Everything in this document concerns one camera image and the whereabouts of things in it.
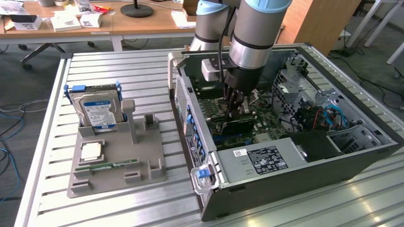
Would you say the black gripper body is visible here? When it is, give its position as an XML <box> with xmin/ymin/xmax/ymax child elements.
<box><xmin>225</xmin><ymin>67</ymin><xmax>261</xmax><ymax>92</ymax></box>

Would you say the black graphics card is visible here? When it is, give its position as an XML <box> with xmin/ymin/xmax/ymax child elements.
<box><xmin>220</xmin><ymin>116</ymin><xmax>256</xmax><ymax>136</ymax></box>

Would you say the CPU socket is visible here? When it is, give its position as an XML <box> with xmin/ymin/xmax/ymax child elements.
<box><xmin>213</xmin><ymin>97</ymin><xmax>227</xmax><ymax>114</ymax></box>

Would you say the metal socket cover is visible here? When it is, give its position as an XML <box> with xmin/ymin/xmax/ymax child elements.
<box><xmin>241</xmin><ymin>89</ymin><xmax>261</xmax><ymax>113</ymax></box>

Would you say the green motherboard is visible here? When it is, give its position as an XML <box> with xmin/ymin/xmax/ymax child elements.
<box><xmin>196</xmin><ymin>81</ymin><xmax>287</xmax><ymax>151</ymax></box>

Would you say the perforated metal disk bay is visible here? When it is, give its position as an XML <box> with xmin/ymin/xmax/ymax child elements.
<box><xmin>271</xmin><ymin>68</ymin><xmax>320</xmax><ymax>120</ymax></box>

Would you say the grey power supply unit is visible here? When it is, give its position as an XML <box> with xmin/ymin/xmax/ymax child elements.
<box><xmin>216</xmin><ymin>137</ymin><xmax>309</xmax><ymax>184</ymax></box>

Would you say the black plastic shroud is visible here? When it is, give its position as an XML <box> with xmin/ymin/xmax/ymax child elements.
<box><xmin>285</xmin><ymin>131</ymin><xmax>344</xmax><ymax>163</ymax></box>

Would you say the white paper stack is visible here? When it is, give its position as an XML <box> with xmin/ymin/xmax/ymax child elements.
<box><xmin>171</xmin><ymin>10</ymin><xmax>197</xmax><ymax>29</ymax></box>

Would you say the black power brick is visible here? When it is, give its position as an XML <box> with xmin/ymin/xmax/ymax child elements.
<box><xmin>328</xmin><ymin>48</ymin><xmax>355</xmax><ymax>58</ymax></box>

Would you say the wooden cabinet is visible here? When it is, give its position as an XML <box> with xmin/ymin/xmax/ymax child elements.
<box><xmin>276</xmin><ymin>0</ymin><xmax>363</xmax><ymax>56</ymax></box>

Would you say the grey plastic parts rack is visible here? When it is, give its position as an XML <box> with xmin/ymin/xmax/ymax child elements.
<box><xmin>67</xmin><ymin>99</ymin><xmax>168</xmax><ymax>201</ymax></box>

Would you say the black open PC case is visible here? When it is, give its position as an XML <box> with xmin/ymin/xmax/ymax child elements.
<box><xmin>167</xmin><ymin>42</ymin><xmax>399</xmax><ymax>222</ymax></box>

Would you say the wooden desk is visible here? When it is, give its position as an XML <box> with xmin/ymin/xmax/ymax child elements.
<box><xmin>0</xmin><ymin>0</ymin><xmax>287</xmax><ymax>52</ymax></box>

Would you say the small metal disk bay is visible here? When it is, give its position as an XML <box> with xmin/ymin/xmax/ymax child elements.
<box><xmin>327</xmin><ymin>125</ymin><xmax>381</xmax><ymax>154</ymax></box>

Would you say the hard disk in blue caddy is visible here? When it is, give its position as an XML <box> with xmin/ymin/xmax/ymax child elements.
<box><xmin>63</xmin><ymin>81</ymin><xmax>124</xmax><ymax>133</ymax></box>

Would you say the black round lamp base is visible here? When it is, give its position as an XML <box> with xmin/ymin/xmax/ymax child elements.
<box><xmin>120</xmin><ymin>0</ymin><xmax>155</xmax><ymax>17</ymax></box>

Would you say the silver CPU chip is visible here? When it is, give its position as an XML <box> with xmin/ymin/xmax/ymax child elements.
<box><xmin>80</xmin><ymin>143</ymin><xmax>104</xmax><ymax>161</ymax></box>

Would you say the green RAM stick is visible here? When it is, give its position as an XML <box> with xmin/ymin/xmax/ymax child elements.
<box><xmin>75</xmin><ymin>158</ymin><xmax>139</xmax><ymax>171</ymax></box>

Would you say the red packet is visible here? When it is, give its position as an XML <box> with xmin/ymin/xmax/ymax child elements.
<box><xmin>93</xmin><ymin>4</ymin><xmax>113</xmax><ymax>14</ymax></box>

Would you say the white box with label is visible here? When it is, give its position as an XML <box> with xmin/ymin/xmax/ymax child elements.
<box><xmin>79</xmin><ymin>13</ymin><xmax>104</xmax><ymax>28</ymax></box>

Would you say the white open box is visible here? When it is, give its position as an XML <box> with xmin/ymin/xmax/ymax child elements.
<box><xmin>49</xmin><ymin>10</ymin><xmax>83</xmax><ymax>32</ymax></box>

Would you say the black chair base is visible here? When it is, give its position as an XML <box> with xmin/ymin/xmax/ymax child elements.
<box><xmin>17</xmin><ymin>42</ymin><xmax>96</xmax><ymax>70</ymax></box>

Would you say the white box with black lid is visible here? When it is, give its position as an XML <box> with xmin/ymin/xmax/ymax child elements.
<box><xmin>9</xmin><ymin>14</ymin><xmax>43</xmax><ymax>31</ymax></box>

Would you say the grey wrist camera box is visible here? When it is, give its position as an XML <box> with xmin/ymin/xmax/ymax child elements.
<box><xmin>201</xmin><ymin>59</ymin><xmax>229</xmax><ymax>82</ymax></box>

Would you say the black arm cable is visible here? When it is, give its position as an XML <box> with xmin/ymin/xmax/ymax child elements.
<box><xmin>219</xmin><ymin>6</ymin><xmax>237</xmax><ymax>83</ymax></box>

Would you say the red wire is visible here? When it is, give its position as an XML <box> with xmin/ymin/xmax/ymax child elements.
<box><xmin>311</xmin><ymin>107</ymin><xmax>325</xmax><ymax>130</ymax></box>

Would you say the blue wire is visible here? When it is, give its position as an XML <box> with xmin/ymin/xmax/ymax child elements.
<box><xmin>324</xmin><ymin>105</ymin><xmax>351</xmax><ymax>130</ymax></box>

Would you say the white table frame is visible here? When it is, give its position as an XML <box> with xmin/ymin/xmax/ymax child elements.
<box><xmin>344</xmin><ymin>0</ymin><xmax>404</xmax><ymax>65</ymax></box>

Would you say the grey floor cable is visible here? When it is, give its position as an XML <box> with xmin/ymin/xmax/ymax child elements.
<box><xmin>0</xmin><ymin>98</ymin><xmax>51</xmax><ymax>114</ymax></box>

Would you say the blue floor cable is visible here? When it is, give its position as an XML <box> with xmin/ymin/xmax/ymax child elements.
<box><xmin>0</xmin><ymin>113</ymin><xmax>25</xmax><ymax>203</ymax></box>

